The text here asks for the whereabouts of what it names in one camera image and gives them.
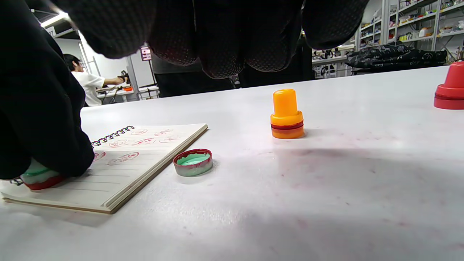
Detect green stamp cap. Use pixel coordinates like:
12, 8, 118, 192
173, 149, 214, 177

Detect spiral lined notebook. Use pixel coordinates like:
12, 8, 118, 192
2, 124, 209, 214

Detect red reward stamp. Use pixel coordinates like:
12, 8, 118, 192
434, 61, 464, 110

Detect black patterned bag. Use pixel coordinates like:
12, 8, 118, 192
344, 43, 448, 70

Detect metal storage shelving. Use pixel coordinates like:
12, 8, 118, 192
357, 0, 464, 55

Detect person's left hand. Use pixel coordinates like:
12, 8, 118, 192
0, 0, 95, 181

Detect green reward stamp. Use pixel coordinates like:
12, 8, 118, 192
20, 159, 67, 191

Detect person's right hand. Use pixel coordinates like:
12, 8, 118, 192
51, 0, 370, 79

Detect orange reward stamp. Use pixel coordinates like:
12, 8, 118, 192
270, 89, 305, 139

